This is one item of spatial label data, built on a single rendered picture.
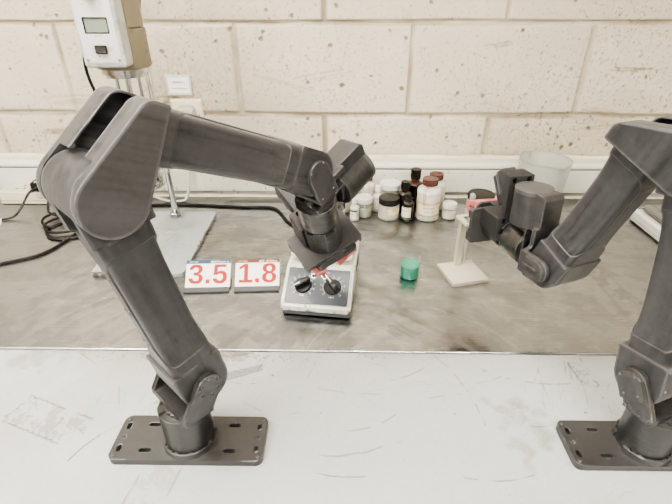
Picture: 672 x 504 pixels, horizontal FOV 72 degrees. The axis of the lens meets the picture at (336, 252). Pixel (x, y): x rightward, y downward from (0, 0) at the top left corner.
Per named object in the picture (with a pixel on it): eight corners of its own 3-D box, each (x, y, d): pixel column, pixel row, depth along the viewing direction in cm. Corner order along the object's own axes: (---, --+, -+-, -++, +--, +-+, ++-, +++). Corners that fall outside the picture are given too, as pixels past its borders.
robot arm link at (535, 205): (497, 184, 71) (556, 213, 61) (542, 177, 74) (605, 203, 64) (486, 251, 77) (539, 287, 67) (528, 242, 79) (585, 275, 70)
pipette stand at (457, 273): (488, 282, 96) (499, 227, 89) (452, 287, 94) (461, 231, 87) (470, 262, 102) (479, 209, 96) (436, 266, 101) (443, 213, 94)
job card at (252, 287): (278, 291, 93) (277, 274, 91) (233, 292, 92) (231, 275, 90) (280, 274, 98) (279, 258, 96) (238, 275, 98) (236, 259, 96)
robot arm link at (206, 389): (181, 335, 61) (140, 357, 57) (220, 368, 56) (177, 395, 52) (189, 370, 64) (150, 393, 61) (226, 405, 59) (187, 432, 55)
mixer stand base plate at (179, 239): (184, 277, 97) (183, 272, 97) (89, 276, 97) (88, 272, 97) (217, 214, 123) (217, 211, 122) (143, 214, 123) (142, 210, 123)
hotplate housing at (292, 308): (350, 321, 85) (351, 285, 81) (280, 315, 86) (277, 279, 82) (360, 258, 104) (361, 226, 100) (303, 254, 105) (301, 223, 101)
